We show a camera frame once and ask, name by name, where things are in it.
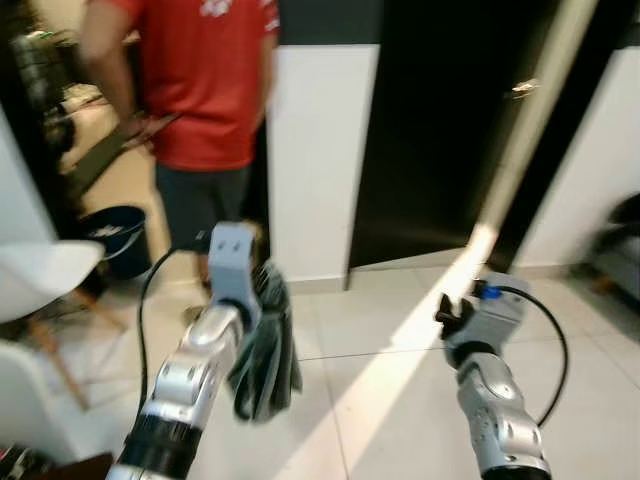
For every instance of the grey-green cloth garment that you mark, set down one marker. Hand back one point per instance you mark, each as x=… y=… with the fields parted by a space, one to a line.
x=265 y=370

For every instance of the person's right hand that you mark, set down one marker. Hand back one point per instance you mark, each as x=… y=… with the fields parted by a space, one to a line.
x=136 y=125

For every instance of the person in red shirt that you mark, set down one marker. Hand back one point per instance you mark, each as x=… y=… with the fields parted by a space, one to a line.
x=205 y=80

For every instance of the person's right forearm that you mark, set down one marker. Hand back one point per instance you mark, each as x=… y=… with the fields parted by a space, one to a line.
x=105 y=70

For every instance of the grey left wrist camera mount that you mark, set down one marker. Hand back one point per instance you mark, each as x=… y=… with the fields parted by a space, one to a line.
x=232 y=260

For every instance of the white chair with wooden legs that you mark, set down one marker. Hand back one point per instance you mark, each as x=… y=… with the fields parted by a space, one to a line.
x=30 y=400
x=45 y=275

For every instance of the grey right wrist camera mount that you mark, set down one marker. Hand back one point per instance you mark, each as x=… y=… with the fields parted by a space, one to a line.
x=495 y=320

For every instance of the dark cluttered shelf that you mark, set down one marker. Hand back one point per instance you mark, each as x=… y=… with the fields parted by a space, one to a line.
x=40 y=80

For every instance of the black door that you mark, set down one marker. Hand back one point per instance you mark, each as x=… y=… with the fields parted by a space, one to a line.
x=440 y=130

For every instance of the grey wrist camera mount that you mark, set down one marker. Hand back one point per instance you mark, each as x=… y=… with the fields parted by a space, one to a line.
x=232 y=260
x=495 y=320

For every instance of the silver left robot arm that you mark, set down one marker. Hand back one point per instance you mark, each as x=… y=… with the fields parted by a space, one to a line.
x=185 y=380

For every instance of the dark tablet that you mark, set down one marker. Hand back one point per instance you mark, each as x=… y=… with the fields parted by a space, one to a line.
x=100 y=165

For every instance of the dark blue bucket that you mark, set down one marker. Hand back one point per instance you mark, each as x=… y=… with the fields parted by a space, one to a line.
x=115 y=245

